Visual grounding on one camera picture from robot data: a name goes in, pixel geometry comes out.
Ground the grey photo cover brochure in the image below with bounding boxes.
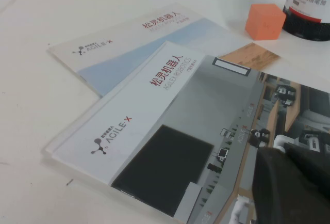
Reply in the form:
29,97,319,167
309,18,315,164
45,40,330,224

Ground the orange foam cube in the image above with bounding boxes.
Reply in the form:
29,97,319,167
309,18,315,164
244,3,287,41

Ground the black mesh pen holder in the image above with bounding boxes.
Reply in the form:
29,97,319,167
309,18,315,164
282,0,330,42

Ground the light blue cover brochure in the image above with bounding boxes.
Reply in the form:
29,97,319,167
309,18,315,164
46,1,250,98

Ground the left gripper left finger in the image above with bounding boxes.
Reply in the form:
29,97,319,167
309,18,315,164
252,147,330,224

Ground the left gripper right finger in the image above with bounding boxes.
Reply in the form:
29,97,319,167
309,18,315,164
285,146,330,204

